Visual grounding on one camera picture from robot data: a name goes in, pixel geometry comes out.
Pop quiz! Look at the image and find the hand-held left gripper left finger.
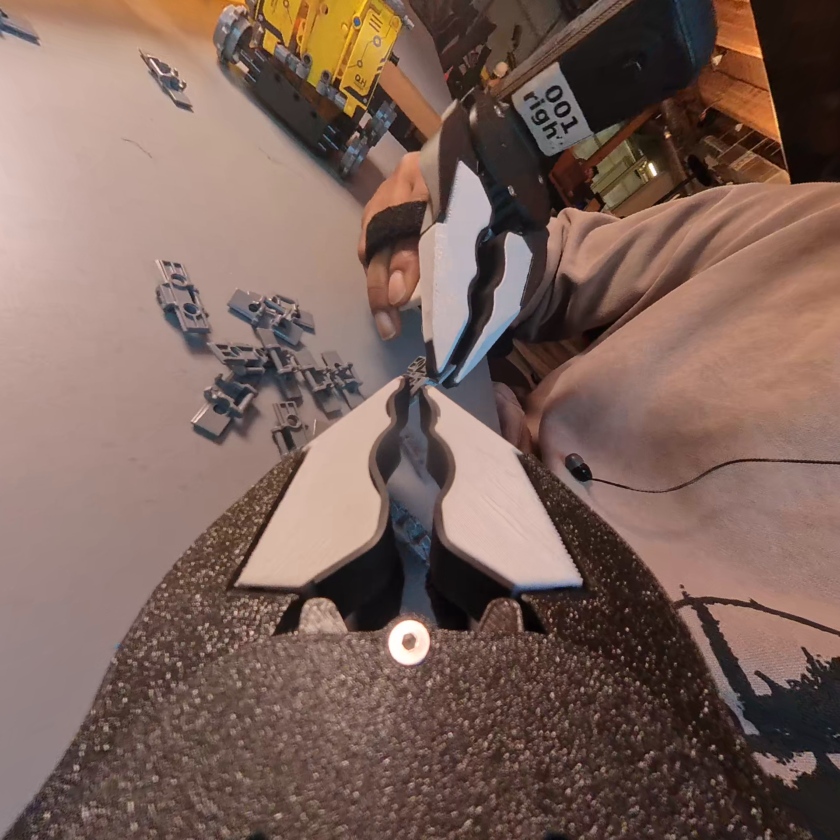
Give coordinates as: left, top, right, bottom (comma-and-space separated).
233, 377, 408, 624

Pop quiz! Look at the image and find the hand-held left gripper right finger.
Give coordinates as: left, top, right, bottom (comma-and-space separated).
420, 384, 586, 624

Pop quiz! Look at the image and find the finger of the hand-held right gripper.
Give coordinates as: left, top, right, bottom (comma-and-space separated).
449, 233, 534, 388
419, 161, 494, 378

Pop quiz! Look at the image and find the grey toy track chain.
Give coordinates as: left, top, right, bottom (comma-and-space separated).
392, 356, 437, 549

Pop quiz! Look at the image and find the heap of track links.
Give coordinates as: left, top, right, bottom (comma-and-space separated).
190, 289, 365, 457

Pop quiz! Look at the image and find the grey toy track link pair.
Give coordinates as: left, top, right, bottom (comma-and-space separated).
0, 10, 42, 46
155, 259, 212, 339

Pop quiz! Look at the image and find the person's right forearm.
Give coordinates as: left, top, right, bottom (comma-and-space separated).
512, 184, 840, 349

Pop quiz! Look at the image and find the grey toy track link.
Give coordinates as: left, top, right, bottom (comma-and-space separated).
139, 49, 194, 111

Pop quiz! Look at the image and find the grey desk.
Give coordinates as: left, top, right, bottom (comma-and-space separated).
0, 0, 503, 815

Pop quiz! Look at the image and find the person's right hand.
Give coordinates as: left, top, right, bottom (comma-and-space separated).
357, 152, 434, 342

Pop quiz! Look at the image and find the beige printed hoodie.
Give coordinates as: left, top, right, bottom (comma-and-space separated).
492, 262, 840, 840

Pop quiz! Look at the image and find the yellow toy robot vehicle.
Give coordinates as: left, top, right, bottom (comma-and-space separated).
213, 0, 414, 179

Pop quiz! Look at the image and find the black clip microphone with cable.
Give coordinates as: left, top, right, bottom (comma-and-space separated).
566, 453, 840, 493

